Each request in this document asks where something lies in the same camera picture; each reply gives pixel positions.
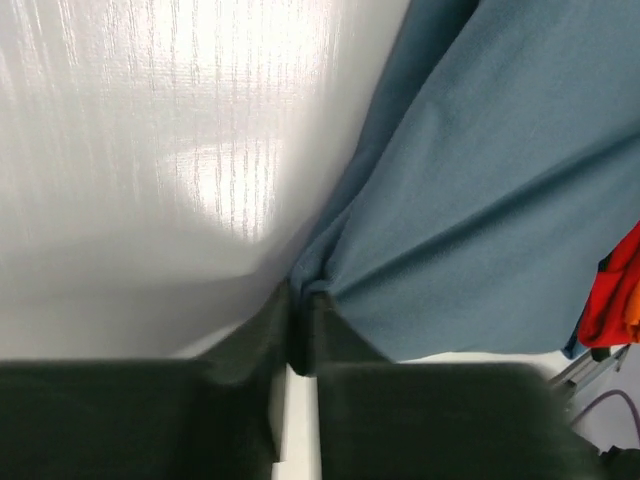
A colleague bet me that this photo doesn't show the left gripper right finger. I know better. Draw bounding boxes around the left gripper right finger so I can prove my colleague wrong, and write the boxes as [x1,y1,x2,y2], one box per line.
[309,295,605,480]

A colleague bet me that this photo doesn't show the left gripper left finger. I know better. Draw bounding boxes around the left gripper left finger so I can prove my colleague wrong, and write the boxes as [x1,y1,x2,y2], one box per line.
[1,285,290,480]

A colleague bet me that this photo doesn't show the teal grey t-shirt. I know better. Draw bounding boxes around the teal grey t-shirt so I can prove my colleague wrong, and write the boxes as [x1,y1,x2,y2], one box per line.
[290,1,639,375]

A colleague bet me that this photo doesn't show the folded navy patterned t-shirt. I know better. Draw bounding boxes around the folded navy patterned t-shirt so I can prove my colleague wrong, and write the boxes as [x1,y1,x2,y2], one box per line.
[561,321,589,361]

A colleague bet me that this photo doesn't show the folded red t-shirt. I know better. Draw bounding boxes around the folded red t-shirt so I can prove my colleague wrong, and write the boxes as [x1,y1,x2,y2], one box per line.
[578,225,639,348]

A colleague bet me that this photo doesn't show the folded orange t-shirt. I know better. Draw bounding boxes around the folded orange t-shirt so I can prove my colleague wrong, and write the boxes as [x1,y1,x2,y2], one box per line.
[624,291,640,343]

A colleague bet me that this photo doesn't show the aluminium frame rail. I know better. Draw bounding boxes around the aluminium frame rail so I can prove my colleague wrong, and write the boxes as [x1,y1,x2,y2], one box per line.
[549,344,631,398]

